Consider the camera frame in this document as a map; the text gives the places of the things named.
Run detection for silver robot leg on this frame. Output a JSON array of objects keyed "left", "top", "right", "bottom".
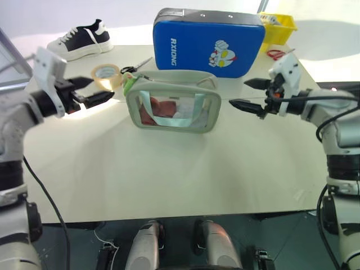
[
  {"left": 192, "top": 219, "right": 244, "bottom": 270},
  {"left": 124, "top": 219, "right": 166, "bottom": 270}
]

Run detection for black handled scissors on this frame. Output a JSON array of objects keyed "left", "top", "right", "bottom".
[{"left": 120, "top": 56, "right": 154, "bottom": 75}]

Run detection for black and white sneaker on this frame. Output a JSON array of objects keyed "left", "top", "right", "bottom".
[{"left": 46, "top": 18, "right": 115, "bottom": 62}]

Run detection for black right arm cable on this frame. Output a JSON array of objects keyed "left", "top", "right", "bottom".
[{"left": 277, "top": 95, "right": 360, "bottom": 270}]

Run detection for beige packing tape roll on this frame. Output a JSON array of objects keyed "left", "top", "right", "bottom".
[{"left": 91, "top": 63, "right": 124, "bottom": 92}]

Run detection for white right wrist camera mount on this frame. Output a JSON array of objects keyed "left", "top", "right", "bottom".
[{"left": 268, "top": 53, "right": 302, "bottom": 116}]

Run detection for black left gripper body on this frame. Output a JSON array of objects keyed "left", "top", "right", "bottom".
[{"left": 55, "top": 79, "right": 87, "bottom": 114}]

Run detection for white parts in bin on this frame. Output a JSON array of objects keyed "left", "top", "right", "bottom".
[{"left": 259, "top": 13, "right": 280, "bottom": 26}]

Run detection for green zipper pull charm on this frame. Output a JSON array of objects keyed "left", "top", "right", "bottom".
[{"left": 121, "top": 72, "right": 138, "bottom": 97}]

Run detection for clear green toiletry bag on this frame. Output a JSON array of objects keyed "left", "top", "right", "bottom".
[{"left": 121, "top": 70, "right": 223, "bottom": 134}]

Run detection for blue padded case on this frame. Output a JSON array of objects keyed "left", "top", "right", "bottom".
[{"left": 152, "top": 7, "right": 267, "bottom": 80}]

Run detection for red handled scissors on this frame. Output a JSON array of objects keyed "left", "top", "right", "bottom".
[{"left": 266, "top": 48, "right": 296, "bottom": 61}]

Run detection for white cloth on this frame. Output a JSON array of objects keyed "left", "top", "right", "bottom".
[{"left": 172, "top": 100, "right": 209, "bottom": 128}]

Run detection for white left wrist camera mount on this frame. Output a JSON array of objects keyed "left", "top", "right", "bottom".
[{"left": 33, "top": 47, "right": 68, "bottom": 118}]

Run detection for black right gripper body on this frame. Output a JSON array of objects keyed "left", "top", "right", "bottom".
[{"left": 258, "top": 73, "right": 285, "bottom": 120}]

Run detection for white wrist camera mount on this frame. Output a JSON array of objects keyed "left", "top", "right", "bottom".
[
  {"left": 33, "top": 47, "right": 68, "bottom": 118},
  {"left": 268, "top": 53, "right": 302, "bottom": 116}
]

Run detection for silver left robot leg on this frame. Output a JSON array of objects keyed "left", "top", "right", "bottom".
[{"left": 124, "top": 219, "right": 166, "bottom": 270}]

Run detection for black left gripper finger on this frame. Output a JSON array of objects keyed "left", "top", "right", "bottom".
[
  {"left": 69, "top": 76, "right": 95, "bottom": 91},
  {"left": 83, "top": 91, "right": 116, "bottom": 110}
]

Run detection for yellow plastic bin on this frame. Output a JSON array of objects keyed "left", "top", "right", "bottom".
[{"left": 258, "top": 11, "right": 298, "bottom": 53}]

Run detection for dark red cloth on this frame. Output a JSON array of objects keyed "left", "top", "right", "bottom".
[{"left": 139, "top": 96, "right": 177, "bottom": 125}]

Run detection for silver right robot leg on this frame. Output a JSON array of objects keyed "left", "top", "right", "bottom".
[{"left": 192, "top": 219, "right": 244, "bottom": 270}]

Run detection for thin white cord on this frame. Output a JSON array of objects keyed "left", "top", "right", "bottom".
[{"left": 93, "top": 223, "right": 119, "bottom": 253}]

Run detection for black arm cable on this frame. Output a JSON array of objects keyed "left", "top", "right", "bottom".
[
  {"left": 277, "top": 95, "right": 360, "bottom": 270},
  {"left": 22, "top": 156, "right": 71, "bottom": 270}
]

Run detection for grey metal frame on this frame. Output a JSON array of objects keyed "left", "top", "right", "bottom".
[{"left": 0, "top": 26, "right": 34, "bottom": 88}]

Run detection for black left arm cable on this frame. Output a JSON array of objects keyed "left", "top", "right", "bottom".
[{"left": 22, "top": 156, "right": 71, "bottom": 270}]

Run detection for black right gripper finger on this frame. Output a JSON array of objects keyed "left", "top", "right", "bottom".
[
  {"left": 244, "top": 78, "right": 272, "bottom": 91},
  {"left": 228, "top": 98, "right": 267, "bottom": 116}
]

